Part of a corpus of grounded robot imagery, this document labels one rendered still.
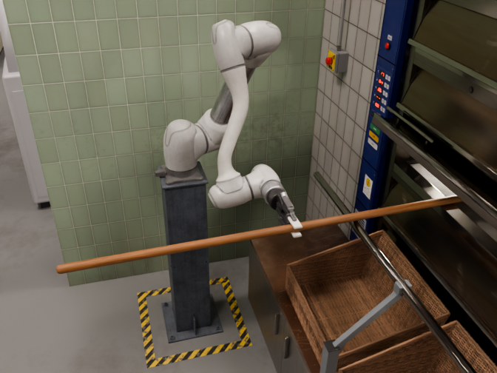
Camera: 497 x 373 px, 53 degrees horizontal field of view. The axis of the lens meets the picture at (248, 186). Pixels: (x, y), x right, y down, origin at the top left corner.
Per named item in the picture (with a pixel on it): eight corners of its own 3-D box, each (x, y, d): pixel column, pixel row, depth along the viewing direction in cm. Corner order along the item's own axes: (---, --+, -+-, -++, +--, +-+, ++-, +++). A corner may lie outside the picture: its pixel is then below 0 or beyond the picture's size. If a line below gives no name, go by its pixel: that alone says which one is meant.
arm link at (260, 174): (285, 195, 203) (254, 206, 201) (273, 177, 215) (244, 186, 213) (281, 174, 196) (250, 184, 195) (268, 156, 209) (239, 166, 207)
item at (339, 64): (339, 66, 262) (341, 47, 257) (347, 72, 254) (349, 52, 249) (325, 67, 261) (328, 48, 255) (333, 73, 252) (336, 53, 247)
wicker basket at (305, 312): (375, 271, 249) (384, 227, 234) (438, 362, 203) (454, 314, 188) (282, 287, 238) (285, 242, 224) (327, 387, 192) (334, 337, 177)
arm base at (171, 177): (153, 168, 250) (152, 158, 247) (197, 163, 255) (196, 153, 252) (157, 186, 235) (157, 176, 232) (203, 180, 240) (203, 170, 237)
